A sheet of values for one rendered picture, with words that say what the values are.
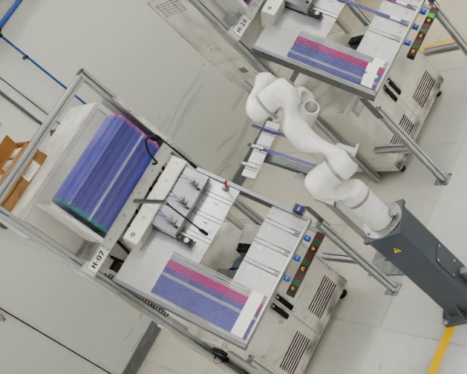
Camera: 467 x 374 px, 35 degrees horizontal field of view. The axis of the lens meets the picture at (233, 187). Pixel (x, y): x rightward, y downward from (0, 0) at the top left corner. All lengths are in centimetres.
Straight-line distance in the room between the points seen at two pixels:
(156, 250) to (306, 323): 95
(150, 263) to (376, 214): 112
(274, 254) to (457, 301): 87
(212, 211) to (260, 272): 39
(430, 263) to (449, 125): 142
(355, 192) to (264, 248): 65
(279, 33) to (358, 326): 164
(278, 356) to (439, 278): 99
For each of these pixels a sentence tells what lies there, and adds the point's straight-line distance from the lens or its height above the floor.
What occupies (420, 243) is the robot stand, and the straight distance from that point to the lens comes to 329.
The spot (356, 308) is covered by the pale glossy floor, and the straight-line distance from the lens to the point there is 411.
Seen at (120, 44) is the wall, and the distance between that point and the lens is 526.
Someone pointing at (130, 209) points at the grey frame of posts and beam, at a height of 134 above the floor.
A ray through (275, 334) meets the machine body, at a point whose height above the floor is 35.
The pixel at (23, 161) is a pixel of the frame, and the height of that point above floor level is 188.
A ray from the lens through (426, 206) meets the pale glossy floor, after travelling 423.
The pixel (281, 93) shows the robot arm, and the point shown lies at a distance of 297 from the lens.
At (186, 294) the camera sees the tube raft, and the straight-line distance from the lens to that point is 346.
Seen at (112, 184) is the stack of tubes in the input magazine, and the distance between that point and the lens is 346.
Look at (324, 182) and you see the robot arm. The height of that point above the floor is 109.
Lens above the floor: 271
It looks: 28 degrees down
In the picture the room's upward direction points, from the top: 50 degrees counter-clockwise
